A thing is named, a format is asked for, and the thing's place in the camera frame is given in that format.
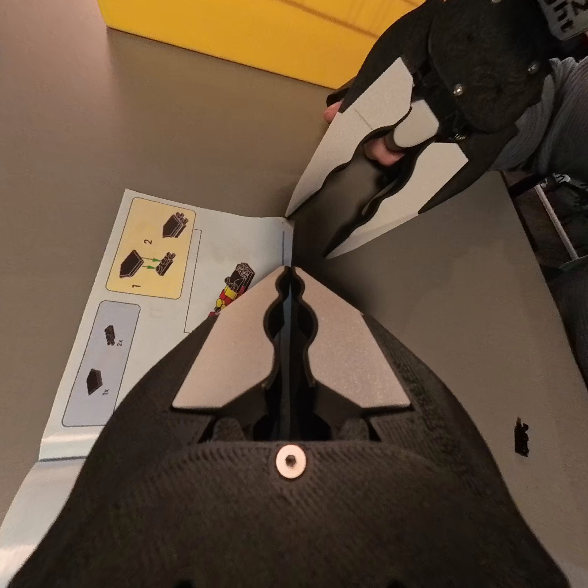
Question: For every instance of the person's right hand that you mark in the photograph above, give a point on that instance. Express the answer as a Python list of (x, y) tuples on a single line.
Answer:
[(383, 156)]

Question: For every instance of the lego instruction booklet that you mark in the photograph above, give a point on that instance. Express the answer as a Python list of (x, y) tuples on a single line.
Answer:
[(151, 257)]

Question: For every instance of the small black lego piece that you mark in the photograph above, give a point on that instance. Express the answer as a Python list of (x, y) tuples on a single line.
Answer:
[(521, 436)]

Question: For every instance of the yellow plastic bin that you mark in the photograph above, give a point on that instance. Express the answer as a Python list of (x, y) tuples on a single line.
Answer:
[(257, 36)]

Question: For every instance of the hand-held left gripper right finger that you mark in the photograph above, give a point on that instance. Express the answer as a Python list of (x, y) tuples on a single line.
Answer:
[(353, 358)]

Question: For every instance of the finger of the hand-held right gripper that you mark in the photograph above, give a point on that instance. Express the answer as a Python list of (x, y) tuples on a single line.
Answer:
[(427, 183), (358, 119)]

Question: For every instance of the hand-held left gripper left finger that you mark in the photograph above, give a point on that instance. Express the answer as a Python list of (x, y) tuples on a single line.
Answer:
[(225, 353)]

